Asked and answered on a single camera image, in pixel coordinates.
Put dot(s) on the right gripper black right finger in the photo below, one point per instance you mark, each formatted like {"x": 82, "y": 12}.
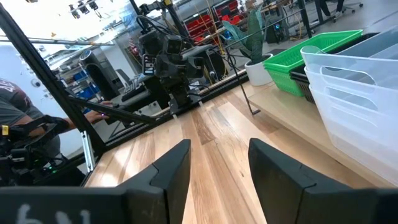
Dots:
{"x": 280, "y": 193}

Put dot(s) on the snake plant in white pot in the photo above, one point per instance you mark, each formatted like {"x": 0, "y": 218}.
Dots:
{"x": 258, "y": 71}

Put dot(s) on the black aluminium table frame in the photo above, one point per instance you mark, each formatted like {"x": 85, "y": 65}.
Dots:
{"x": 49, "y": 77}

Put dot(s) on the black cylinder appliance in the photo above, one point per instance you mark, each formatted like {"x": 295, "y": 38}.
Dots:
{"x": 99, "y": 74}

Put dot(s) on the red storage bins rack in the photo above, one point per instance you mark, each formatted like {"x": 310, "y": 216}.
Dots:
{"x": 202, "y": 23}

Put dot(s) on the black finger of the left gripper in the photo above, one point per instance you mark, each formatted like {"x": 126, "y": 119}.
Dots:
{"x": 196, "y": 67}
{"x": 148, "y": 64}

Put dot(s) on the person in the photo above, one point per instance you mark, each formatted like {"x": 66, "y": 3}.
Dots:
{"x": 18, "y": 105}
{"x": 325, "y": 6}

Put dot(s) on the green mesh plastic basket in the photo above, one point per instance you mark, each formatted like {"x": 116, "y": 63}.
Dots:
{"x": 284, "y": 84}
{"x": 298, "y": 54}

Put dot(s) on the black table leg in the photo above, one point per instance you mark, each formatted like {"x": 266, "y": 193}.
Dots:
{"x": 306, "y": 18}

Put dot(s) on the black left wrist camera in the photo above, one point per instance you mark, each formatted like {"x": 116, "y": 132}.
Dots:
{"x": 173, "y": 46}

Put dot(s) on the blue storage bins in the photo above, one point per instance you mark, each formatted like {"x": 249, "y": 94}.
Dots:
{"x": 88, "y": 93}

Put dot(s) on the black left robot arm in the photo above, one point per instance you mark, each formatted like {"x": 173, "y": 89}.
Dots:
{"x": 178, "y": 90}

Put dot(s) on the clear plastic basket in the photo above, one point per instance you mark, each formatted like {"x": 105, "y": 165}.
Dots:
{"x": 357, "y": 140}
{"x": 311, "y": 62}

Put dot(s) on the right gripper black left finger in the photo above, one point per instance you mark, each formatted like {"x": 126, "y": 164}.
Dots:
{"x": 164, "y": 193}

